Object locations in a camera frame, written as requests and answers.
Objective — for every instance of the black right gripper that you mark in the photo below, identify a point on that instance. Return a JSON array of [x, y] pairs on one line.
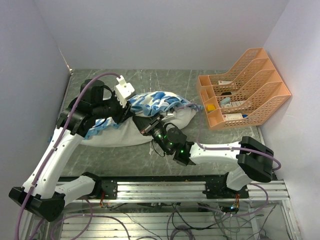
[[146, 124]]

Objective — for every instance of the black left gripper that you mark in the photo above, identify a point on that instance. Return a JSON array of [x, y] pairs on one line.
[[124, 113]]

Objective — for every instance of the white pillow insert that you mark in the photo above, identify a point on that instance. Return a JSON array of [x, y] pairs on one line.
[[127, 134]]

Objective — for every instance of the blue houndstooth bear pillowcase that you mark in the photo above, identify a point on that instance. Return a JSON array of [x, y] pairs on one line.
[[146, 104]]

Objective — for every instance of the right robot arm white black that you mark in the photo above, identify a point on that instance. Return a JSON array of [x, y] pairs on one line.
[[253, 159]]

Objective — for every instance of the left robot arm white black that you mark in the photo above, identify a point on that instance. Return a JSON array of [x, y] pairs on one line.
[[40, 194]]

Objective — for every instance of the yellow object in organizer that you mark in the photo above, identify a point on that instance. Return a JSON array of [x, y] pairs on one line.
[[210, 108]]

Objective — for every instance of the light blue stapler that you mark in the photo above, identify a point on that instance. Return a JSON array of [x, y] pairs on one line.
[[224, 101]]

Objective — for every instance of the white box in back slot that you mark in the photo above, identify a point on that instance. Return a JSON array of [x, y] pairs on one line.
[[224, 82]]

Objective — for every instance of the white red box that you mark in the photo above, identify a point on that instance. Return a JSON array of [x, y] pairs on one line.
[[232, 117]]

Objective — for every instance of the orange plastic file organizer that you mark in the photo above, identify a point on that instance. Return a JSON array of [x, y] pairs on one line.
[[257, 91]]

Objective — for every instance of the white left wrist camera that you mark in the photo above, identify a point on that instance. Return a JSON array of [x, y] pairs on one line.
[[124, 91]]

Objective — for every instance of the aluminium rail frame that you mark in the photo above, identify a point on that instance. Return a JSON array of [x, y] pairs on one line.
[[180, 191]]

